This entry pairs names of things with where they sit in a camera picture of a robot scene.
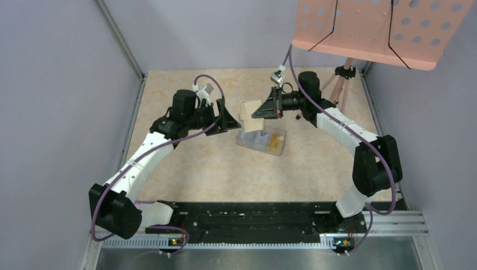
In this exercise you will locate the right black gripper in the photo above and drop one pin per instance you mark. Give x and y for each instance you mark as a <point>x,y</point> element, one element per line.
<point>273,107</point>

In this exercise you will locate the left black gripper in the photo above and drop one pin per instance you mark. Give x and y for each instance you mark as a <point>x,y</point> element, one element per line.
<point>227,121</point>

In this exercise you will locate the silver vip card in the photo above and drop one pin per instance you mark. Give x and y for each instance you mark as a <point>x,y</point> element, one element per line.
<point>262,138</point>
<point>246,137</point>

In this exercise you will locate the clear plastic card tray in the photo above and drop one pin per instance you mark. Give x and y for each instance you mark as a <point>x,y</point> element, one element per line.
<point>263,149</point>

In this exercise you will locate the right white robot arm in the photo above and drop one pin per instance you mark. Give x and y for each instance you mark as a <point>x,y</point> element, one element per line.
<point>376,165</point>

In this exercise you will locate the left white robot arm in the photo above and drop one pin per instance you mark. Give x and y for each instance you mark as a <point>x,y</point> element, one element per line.
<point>112,203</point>

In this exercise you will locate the pink tripod stand legs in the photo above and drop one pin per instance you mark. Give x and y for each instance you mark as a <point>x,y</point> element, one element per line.
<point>341,89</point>

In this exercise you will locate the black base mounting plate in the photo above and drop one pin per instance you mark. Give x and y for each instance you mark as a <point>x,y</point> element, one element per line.
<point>260,222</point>

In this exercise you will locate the pink music stand desk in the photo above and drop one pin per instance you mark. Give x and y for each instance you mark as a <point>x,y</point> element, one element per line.
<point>412,34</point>

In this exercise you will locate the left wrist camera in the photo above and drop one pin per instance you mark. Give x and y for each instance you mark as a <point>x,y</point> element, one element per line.
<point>203,95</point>

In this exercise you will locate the aluminium frame rail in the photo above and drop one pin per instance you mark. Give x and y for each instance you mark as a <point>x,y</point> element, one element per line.
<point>397,241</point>

